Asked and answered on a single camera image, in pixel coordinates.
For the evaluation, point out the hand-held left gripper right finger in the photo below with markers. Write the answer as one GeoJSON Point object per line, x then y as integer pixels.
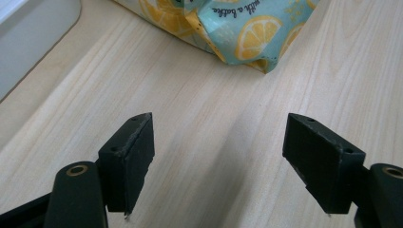
{"type": "Point", "coordinates": [323, 167]}

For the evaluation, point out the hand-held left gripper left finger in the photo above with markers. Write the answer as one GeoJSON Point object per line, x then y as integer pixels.
{"type": "Point", "coordinates": [126, 171]}

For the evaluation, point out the fruit print cloth bag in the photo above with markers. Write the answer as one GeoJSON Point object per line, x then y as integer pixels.
{"type": "Point", "coordinates": [253, 31]}

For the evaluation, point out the grey metal floor rail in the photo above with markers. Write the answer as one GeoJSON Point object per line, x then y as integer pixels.
{"type": "Point", "coordinates": [9, 8]}

